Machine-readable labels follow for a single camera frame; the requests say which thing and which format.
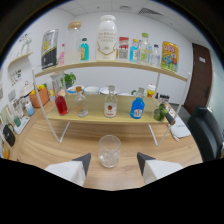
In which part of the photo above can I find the blue rim bowl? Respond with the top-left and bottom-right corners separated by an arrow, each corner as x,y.
66,84 -> 86,95

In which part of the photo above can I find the clear bottle green cap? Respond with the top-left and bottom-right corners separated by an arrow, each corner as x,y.
138,32 -> 150,65

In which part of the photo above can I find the small teal bottle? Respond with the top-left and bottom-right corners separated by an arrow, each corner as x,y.
80,37 -> 90,62

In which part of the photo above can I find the small blue white bottle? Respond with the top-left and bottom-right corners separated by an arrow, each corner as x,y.
24,100 -> 36,117

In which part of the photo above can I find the orange basket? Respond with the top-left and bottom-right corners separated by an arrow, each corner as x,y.
29,84 -> 51,108

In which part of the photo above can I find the brown door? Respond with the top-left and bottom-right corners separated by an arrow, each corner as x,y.
183,43 -> 213,116

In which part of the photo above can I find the glass jar cork lid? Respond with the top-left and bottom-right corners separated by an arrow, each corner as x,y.
64,20 -> 83,65

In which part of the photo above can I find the red liquid bottle white cap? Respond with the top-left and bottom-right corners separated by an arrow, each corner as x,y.
54,89 -> 69,117

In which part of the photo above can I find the white bowl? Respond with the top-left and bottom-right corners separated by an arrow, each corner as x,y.
99,85 -> 120,96
83,85 -> 100,96

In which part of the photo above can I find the white frame wooden shelf rack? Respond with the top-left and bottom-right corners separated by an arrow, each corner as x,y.
32,59 -> 193,148

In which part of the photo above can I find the potted green plant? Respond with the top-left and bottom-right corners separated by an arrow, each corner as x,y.
63,72 -> 77,89

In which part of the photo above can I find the clear glass cup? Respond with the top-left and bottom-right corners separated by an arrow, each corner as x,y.
97,134 -> 122,169

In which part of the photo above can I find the tall black silver can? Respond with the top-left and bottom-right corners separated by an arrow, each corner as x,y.
40,28 -> 60,70

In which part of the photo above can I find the clear bottle orange cap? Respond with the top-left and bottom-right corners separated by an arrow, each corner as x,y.
74,85 -> 89,118

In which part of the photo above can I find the small pink bottle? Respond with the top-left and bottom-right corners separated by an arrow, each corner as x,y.
58,43 -> 66,66

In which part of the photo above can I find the dark cylinder tool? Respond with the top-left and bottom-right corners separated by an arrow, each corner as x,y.
164,111 -> 177,126

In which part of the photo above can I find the white kitchen scale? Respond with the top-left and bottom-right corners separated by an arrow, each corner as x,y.
13,115 -> 31,135

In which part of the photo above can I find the clear bottle blue cap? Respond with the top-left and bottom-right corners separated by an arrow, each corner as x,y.
150,44 -> 162,68

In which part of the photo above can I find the green lime ornament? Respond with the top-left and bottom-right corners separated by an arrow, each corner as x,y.
152,103 -> 168,122

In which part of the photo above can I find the blue liquid bottle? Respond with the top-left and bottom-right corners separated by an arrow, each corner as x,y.
129,87 -> 146,120

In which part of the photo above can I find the white notebook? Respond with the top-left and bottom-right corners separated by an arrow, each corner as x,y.
169,114 -> 192,139

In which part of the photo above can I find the black kettle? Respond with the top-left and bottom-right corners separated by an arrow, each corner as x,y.
2,123 -> 16,148

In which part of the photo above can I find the wooden wall shelf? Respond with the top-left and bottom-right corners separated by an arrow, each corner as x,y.
8,50 -> 34,68

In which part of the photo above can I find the white countertop appliance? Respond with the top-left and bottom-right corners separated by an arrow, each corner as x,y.
19,81 -> 35,98

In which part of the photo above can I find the light blue bottle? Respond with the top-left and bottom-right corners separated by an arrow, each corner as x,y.
129,38 -> 139,63

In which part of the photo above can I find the large white bottle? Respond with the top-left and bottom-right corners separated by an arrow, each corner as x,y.
95,14 -> 118,62

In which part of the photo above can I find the clear bottle red label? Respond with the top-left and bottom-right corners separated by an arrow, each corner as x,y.
103,85 -> 118,119

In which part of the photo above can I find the yellow drink can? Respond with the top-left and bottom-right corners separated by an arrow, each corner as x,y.
161,40 -> 180,73

